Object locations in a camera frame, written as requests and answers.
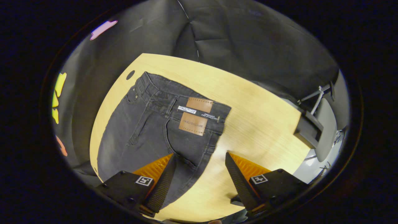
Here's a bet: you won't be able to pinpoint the black backdrop cloth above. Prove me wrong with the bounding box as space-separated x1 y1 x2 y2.
51 0 341 184

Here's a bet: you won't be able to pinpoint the dark grey jeans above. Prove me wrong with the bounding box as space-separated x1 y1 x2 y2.
97 72 232 209

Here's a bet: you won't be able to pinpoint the grey office chair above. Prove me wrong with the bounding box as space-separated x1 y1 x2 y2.
294 70 350 175

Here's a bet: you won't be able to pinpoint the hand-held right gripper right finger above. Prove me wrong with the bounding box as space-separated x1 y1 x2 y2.
225 152 310 218

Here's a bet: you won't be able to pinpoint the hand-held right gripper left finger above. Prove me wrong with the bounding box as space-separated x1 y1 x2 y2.
94 152 178 218

